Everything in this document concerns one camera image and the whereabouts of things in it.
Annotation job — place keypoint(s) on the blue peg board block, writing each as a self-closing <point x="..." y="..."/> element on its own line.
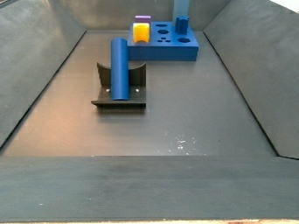
<point x="167" y="44"/>

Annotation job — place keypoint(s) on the light blue tall peg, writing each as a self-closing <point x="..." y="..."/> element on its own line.
<point x="181" y="8"/>

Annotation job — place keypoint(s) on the dark blue peg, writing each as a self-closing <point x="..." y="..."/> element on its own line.
<point x="182" y="22"/>

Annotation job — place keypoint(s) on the purple block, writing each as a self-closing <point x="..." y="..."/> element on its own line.
<point x="143" y="18"/>

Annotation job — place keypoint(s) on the yellow notched block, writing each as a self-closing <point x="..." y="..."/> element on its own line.
<point x="142" y="32"/>

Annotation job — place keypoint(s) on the blue cylinder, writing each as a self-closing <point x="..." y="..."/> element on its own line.
<point x="119" y="70"/>

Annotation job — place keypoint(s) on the black curved cradle stand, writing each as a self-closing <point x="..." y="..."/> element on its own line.
<point x="137" y="88"/>

